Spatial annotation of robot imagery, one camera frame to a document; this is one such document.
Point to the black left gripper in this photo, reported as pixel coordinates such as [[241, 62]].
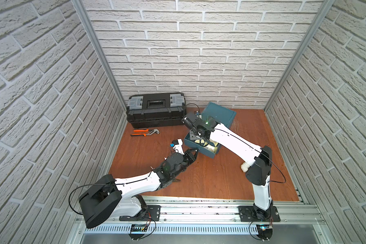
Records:
[[188, 155]]

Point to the teal pulled-out drawer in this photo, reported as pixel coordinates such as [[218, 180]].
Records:
[[193, 141]]

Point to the yellow cookie packet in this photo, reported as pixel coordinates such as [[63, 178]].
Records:
[[212, 149]]

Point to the teal drawer cabinet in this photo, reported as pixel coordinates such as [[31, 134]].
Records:
[[219, 113]]

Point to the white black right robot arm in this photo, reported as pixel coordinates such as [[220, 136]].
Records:
[[257, 161]]

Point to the white pipe elbow fitting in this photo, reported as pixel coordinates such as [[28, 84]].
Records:
[[245, 167]]

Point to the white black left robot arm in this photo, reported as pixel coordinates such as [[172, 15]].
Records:
[[117, 197]]

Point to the black plastic toolbox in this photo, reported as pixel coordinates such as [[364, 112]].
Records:
[[156, 110]]

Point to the left controller board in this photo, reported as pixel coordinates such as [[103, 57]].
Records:
[[138, 231]]

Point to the controller board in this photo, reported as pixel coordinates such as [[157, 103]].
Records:
[[264, 232], [138, 231]]

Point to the right controller board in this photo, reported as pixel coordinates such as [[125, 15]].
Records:
[[264, 232]]

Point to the left aluminium corner profile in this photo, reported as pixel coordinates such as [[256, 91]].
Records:
[[88, 27]]

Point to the aluminium corner profile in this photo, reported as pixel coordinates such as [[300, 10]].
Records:
[[88, 27], [313, 28]]

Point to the right aluminium corner profile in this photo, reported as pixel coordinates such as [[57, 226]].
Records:
[[313, 28]]

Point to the orange handled groove pliers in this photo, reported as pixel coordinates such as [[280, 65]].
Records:
[[144, 132]]

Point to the aluminium front rail frame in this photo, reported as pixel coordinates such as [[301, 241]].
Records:
[[183, 215]]

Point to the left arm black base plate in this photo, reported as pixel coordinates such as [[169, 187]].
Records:
[[150, 212]]

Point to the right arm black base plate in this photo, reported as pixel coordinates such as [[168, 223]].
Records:
[[252, 213]]

